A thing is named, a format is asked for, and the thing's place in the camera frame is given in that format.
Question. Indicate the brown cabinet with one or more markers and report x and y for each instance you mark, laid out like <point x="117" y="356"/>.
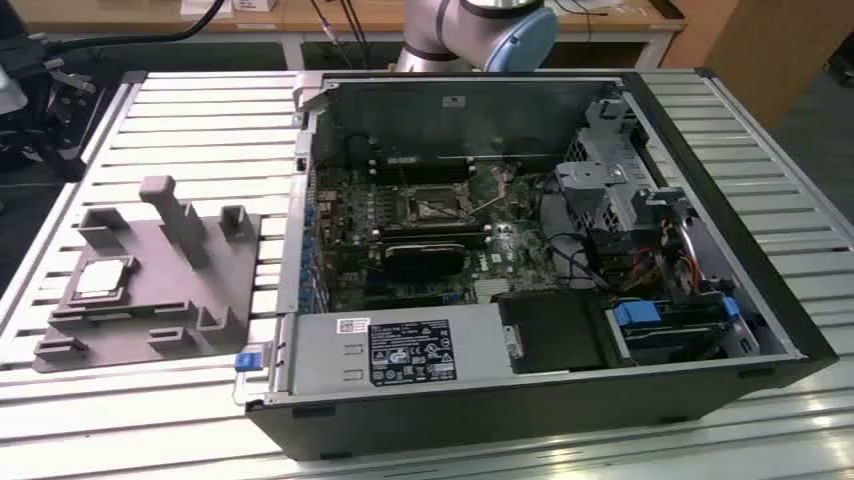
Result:
<point x="781" y="55"/>

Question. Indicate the wooden desk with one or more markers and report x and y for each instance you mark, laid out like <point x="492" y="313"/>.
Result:
<point x="281" y="22"/>

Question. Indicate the black equipment stand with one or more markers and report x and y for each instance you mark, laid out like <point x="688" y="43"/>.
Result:
<point x="47" y="110"/>

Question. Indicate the small blue clip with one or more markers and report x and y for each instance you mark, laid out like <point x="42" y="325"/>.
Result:
<point x="732" y="308"/>

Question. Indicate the blue case latch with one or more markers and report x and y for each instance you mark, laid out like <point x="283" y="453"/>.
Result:
<point x="249" y="362"/>

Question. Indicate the black RAM slot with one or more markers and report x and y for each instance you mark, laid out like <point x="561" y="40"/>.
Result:
<point x="430" y="235"/>

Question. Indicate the grey parts rack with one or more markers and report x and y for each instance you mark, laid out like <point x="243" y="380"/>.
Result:
<point x="167" y="292"/>

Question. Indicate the silver power supply with label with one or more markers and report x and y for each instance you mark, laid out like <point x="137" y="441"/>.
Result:
<point x="321" y="350"/>

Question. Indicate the silver disk bay cage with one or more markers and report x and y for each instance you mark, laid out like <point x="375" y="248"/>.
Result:
<point x="604" y="190"/>

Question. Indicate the metal locking lever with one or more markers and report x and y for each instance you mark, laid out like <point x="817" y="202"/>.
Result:
<point x="490" y="204"/>

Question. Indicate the blue disk carrier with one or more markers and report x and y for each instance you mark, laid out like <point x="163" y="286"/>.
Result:
<point x="637" y="315"/>

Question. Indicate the silver CPU with green edge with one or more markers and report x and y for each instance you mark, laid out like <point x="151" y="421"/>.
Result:
<point x="102" y="278"/>

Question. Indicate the CPU socket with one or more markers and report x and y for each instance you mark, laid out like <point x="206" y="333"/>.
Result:
<point x="435" y="207"/>

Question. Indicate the black rounded component cover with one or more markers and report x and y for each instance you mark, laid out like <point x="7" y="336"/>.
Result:
<point x="423" y="261"/>

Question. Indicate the black open PC case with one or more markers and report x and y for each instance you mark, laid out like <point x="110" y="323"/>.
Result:
<point x="534" y="417"/>

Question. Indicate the green motherboard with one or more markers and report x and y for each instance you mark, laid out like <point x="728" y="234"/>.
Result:
<point x="510" y="272"/>

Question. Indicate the black drive cover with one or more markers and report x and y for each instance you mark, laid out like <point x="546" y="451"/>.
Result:
<point x="561" y="332"/>

